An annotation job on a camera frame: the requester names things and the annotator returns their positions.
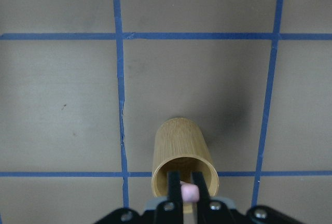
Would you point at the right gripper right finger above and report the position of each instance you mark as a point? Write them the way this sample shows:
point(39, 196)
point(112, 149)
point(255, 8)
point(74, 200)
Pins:
point(210, 209)

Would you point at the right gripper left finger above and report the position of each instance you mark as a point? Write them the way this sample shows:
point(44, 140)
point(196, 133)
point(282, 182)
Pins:
point(170, 210)

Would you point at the pink chopstick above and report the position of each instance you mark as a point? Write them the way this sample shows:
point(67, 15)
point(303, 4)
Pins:
point(189, 192)

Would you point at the bamboo chopstick holder cup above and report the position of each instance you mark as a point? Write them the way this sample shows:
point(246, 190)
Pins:
point(180, 146)

